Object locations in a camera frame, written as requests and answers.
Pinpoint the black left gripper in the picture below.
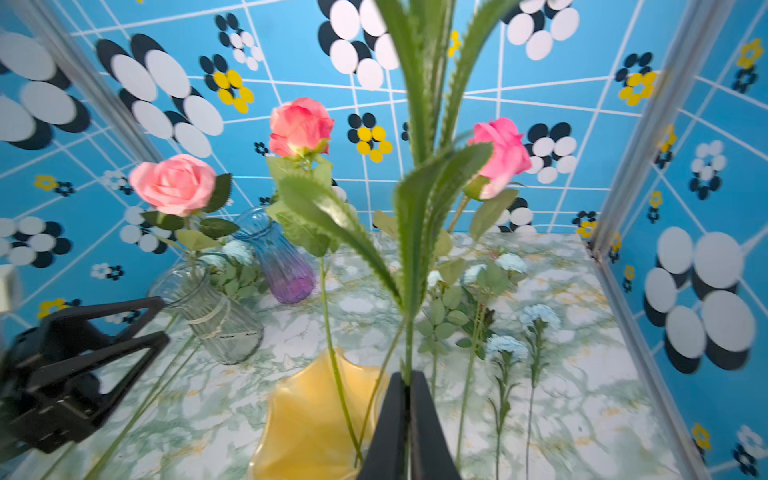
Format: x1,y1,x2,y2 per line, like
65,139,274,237
1,296,169,461

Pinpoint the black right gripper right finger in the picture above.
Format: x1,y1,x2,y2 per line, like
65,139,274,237
409,383,461,480

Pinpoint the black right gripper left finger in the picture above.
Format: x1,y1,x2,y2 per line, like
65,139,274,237
356,373,409,480

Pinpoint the yellow ceramic vase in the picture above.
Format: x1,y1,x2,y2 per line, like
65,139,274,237
246,348,388,480

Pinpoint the clear glass vase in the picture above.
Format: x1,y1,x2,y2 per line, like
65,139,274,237
149,262,264,365

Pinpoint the light blue carnation stem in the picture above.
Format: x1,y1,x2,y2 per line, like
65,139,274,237
486,334,529,480

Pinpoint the light blue carnation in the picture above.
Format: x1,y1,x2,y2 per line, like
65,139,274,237
268,1,516,383
521,304,561,479

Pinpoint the blue purple ribbed glass vase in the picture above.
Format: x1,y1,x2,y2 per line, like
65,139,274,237
235,207,315,304

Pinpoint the coral pink rose stem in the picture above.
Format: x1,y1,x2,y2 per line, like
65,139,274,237
268,97,381,462

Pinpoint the magenta pink rose stem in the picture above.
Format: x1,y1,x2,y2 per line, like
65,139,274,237
353,116,534,463

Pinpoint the left aluminium corner post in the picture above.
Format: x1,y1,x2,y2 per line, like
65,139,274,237
7,0,162,163

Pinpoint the aluminium corner post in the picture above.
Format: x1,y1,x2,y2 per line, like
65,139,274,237
7,0,162,163
590,1,737,479

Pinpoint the right aluminium corner post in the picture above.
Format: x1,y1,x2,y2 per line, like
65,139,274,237
590,1,737,479

